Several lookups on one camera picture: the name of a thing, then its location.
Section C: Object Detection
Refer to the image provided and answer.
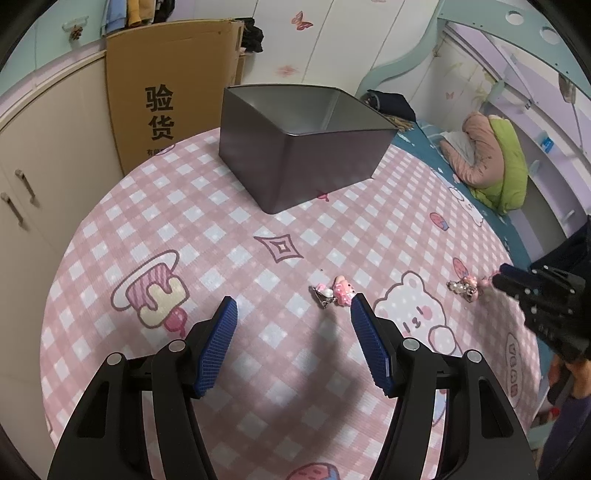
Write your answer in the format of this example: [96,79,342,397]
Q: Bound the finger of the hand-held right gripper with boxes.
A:
[493,277,573,333]
[501,264,580,296]

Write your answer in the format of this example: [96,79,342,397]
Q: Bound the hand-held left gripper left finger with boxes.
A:
[46,295,238,480]

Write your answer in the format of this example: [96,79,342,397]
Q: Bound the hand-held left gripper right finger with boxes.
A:
[349,294,541,480]

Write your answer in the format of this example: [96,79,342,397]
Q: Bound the pearl pink hair clip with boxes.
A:
[447,274,497,303]

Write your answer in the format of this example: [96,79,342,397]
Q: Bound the grey tin box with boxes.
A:
[218,84,398,214]

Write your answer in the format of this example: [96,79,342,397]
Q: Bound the person's right hand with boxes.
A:
[549,355,583,398]

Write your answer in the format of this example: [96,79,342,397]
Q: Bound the dark hanging cloth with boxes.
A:
[529,222,591,278]

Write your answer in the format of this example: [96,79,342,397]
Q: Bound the pink checkered tablecloth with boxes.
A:
[39,124,546,480]

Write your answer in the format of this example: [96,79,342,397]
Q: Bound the person's dark trousers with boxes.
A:
[538,397,591,480]

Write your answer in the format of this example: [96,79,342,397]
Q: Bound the green pink rolled quilt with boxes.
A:
[438,113,529,215]

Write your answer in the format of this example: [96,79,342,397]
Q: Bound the teal candy print bedsheet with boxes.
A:
[390,117,536,278]

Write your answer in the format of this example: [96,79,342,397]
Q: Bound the white pillow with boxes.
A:
[441,130,476,160]

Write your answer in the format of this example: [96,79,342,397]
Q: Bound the folded dark clothes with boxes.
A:
[360,91,416,121]

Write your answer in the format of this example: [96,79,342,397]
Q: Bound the teal purple bunk bed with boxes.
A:
[358,0,591,259]

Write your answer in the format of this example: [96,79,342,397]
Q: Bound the beige curved cabinet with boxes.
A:
[0,46,127,296]

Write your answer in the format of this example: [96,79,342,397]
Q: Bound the large cardboard box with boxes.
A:
[105,17,245,176]

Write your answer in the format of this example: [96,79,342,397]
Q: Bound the white butterfly wardrobe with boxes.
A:
[240,0,444,104]

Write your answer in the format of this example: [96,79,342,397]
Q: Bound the pile of dark clothes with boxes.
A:
[238,17,264,55]

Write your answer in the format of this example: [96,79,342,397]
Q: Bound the yellow hanging jacket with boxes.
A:
[127,0,155,26]

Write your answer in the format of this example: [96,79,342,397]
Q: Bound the light blue hanging shirt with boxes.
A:
[105,0,129,29]

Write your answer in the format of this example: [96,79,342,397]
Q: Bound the teal drawer unit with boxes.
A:
[18,0,112,61]

